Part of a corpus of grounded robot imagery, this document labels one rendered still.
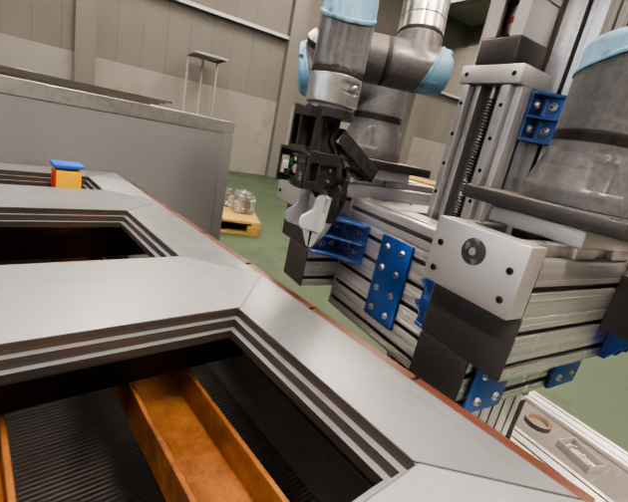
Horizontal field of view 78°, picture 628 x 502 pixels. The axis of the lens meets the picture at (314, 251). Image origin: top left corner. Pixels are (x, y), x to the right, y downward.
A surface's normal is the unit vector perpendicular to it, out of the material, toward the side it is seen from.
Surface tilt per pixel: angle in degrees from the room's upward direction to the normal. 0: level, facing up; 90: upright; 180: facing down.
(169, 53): 90
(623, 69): 90
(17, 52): 90
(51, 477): 0
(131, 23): 90
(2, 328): 0
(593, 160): 72
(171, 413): 0
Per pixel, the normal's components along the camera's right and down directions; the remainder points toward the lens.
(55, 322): 0.20, -0.94
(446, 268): -0.85, -0.02
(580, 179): -0.48, -0.17
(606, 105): -0.69, 0.07
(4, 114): 0.64, 0.34
